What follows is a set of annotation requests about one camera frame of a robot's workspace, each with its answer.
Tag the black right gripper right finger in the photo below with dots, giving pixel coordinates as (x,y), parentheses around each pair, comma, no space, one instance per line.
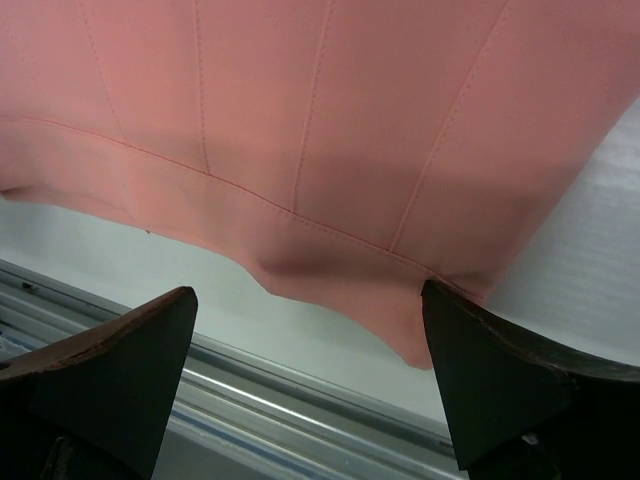
(521,406)

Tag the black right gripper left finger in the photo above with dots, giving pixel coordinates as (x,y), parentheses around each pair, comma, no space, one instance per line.
(96,405)

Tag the aluminium rail frame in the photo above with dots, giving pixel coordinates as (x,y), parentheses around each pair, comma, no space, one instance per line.
(261,418)

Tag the pink skirt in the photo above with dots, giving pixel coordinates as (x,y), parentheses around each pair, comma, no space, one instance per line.
(342,152)

